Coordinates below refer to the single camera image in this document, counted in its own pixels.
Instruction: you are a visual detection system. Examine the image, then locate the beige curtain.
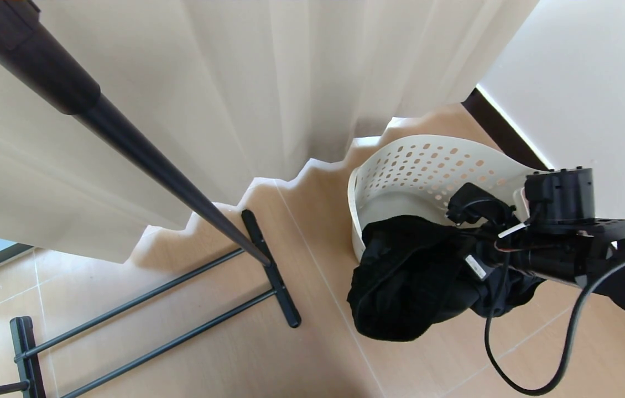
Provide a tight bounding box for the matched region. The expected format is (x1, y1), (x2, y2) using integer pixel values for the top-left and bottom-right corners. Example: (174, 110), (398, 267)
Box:
(0, 0), (540, 264)

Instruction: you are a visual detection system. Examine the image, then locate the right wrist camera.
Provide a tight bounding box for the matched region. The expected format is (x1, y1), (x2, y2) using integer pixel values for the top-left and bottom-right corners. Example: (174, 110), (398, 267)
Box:
(446, 182), (519, 229)

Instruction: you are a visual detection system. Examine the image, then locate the heap of clothes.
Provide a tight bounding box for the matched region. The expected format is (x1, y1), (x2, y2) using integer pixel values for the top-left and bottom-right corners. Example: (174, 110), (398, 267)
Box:
(347, 214), (546, 342)

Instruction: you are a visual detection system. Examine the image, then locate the black clothes rack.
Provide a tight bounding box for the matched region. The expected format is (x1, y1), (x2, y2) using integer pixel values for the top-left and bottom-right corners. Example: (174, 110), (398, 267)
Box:
(0, 0), (303, 398)

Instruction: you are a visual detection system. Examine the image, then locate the white laundry basket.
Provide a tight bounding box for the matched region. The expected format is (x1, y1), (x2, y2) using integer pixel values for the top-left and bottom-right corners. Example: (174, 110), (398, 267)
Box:
(347, 134), (546, 264)

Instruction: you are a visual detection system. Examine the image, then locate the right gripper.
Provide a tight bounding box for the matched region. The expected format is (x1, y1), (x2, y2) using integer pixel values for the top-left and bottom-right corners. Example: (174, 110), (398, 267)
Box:
(463, 233), (567, 286)

